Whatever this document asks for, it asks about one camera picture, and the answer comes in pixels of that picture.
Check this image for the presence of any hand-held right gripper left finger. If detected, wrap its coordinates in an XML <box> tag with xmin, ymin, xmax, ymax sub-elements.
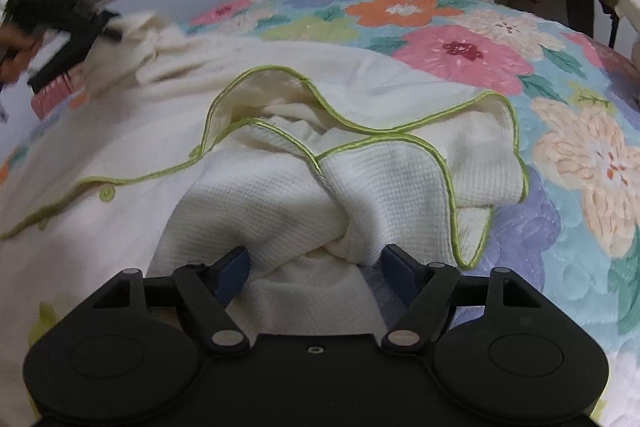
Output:
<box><xmin>90</xmin><ymin>246</ymin><xmax>251</xmax><ymax>355</ymax></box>

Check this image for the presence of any floral quilt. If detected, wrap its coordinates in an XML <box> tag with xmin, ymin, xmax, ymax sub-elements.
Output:
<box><xmin>0</xmin><ymin>0</ymin><xmax>640</xmax><ymax>427</ymax></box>

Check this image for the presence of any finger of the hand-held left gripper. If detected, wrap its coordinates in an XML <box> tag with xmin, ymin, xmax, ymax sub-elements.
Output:
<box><xmin>82</xmin><ymin>9</ymin><xmax>123</xmax><ymax>44</ymax></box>
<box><xmin>27</xmin><ymin>32</ymin><xmax>96</xmax><ymax>92</ymax></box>

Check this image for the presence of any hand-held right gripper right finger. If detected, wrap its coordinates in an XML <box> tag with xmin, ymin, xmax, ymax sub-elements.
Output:
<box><xmin>381</xmin><ymin>244</ymin><xmax>543</xmax><ymax>353</ymax></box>

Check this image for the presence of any cream garment with green trim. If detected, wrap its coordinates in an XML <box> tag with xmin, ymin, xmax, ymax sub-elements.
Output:
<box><xmin>0</xmin><ymin>9</ymin><xmax>531</xmax><ymax>427</ymax></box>

